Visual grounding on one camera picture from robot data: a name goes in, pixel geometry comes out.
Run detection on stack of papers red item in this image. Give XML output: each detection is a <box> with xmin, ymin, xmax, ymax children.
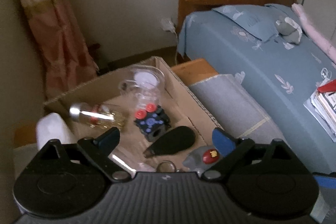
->
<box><xmin>303</xmin><ymin>79</ymin><xmax>335</xmax><ymax>143</ymax></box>

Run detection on blue pillow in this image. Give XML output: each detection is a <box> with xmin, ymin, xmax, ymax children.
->
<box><xmin>213</xmin><ymin>5</ymin><xmax>281</xmax><ymax>42</ymax></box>

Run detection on wall socket with plug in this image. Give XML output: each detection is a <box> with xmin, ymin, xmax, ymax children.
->
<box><xmin>160</xmin><ymin>18</ymin><xmax>178</xmax><ymax>37</ymax></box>

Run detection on orange patterned curtain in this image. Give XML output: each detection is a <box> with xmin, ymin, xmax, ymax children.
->
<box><xmin>21</xmin><ymin>0</ymin><xmax>97</xmax><ymax>98</ymax></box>

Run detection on cardboard box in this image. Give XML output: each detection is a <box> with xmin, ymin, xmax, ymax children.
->
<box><xmin>43</xmin><ymin>56</ymin><xmax>220</xmax><ymax>169</ymax></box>

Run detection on pink folded blanket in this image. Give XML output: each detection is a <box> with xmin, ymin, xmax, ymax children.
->
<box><xmin>291</xmin><ymin>3</ymin><xmax>336</xmax><ymax>63</ymax></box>

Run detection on black dice cube red buttons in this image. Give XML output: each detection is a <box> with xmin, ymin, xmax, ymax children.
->
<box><xmin>134</xmin><ymin>103</ymin><xmax>171</xmax><ymax>143</ymax></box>

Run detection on clear glass mug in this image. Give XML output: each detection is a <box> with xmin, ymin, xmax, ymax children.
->
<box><xmin>118</xmin><ymin>65</ymin><xmax>165</xmax><ymax>109</ymax></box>

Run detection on clear jar red label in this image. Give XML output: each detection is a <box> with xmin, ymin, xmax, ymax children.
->
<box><xmin>108</xmin><ymin>148</ymin><xmax>147</xmax><ymax>174</ymax></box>

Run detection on green label cotton swab jar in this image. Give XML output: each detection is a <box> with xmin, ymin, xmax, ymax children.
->
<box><xmin>36</xmin><ymin>113</ymin><xmax>77</xmax><ymax>151</ymax></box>

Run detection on blue floral bed sheet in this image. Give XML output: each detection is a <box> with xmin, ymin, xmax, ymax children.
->
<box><xmin>178</xmin><ymin>3</ymin><xmax>335</xmax><ymax>173</ymax></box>

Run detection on pink liquid keychain charm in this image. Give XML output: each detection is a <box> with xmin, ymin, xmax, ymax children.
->
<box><xmin>137</xmin><ymin>160</ymin><xmax>184</xmax><ymax>173</ymax></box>

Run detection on black oval case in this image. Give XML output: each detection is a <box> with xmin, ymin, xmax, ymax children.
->
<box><xmin>143</xmin><ymin>126</ymin><xmax>197</xmax><ymax>159</ymax></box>

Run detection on grey figurine red badge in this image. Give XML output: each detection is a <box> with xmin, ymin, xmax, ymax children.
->
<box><xmin>182</xmin><ymin>145</ymin><xmax>222</xmax><ymax>174</ymax></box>

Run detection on grey plush toy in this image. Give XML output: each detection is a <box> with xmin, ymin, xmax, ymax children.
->
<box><xmin>274</xmin><ymin>16</ymin><xmax>303</xmax><ymax>44</ymax></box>

